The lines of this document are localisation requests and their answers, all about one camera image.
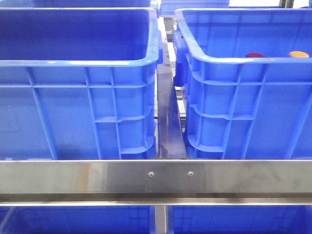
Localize blue target bin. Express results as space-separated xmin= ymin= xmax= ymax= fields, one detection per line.
xmin=174 ymin=8 xmax=312 ymax=160

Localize blue bin with buttons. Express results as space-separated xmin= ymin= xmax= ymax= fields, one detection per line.
xmin=0 ymin=8 xmax=162 ymax=160

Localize blue crates in background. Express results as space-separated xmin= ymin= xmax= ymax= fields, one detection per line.
xmin=0 ymin=0 xmax=230 ymax=16

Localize yellow push button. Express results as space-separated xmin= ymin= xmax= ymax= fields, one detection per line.
xmin=289 ymin=51 xmax=310 ymax=58

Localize lower left blue bin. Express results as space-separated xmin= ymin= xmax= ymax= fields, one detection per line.
xmin=0 ymin=206 xmax=156 ymax=234

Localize steel centre divider rail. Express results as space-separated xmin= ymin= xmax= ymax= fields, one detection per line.
xmin=156 ymin=17 xmax=187 ymax=160

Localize red push button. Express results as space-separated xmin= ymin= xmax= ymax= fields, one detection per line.
xmin=246 ymin=52 xmax=264 ymax=58

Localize steel front rail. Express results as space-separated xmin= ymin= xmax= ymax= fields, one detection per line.
xmin=0 ymin=159 xmax=312 ymax=206

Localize lower right blue bin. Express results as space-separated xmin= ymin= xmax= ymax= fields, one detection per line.
xmin=169 ymin=205 xmax=312 ymax=234

